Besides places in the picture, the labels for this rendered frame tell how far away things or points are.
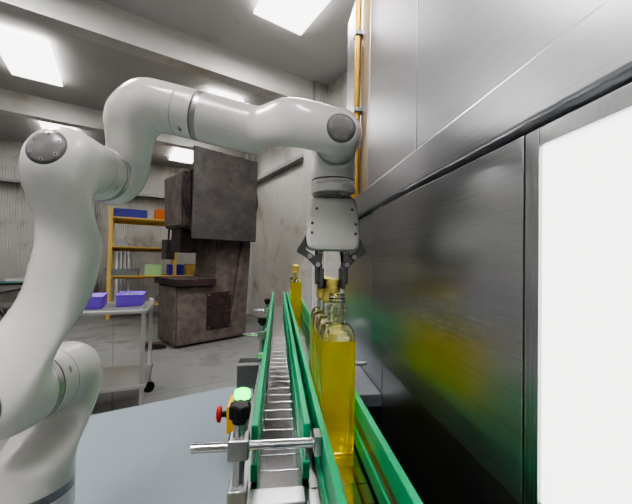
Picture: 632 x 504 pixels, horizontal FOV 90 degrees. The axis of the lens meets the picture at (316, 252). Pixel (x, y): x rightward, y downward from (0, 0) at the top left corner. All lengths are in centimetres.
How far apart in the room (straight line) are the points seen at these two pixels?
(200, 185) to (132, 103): 424
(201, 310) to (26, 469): 461
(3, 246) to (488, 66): 1077
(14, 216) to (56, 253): 1022
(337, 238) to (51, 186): 46
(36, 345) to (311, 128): 55
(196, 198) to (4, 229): 679
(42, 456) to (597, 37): 87
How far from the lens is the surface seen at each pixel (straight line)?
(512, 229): 36
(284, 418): 72
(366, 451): 57
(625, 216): 29
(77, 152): 63
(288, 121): 54
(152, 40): 489
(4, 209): 1094
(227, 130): 62
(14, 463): 77
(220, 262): 534
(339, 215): 59
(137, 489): 115
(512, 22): 49
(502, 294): 37
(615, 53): 34
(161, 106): 67
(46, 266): 68
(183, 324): 519
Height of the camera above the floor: 137
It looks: 1 degrees up
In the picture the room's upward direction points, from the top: 1 degrees clockwise
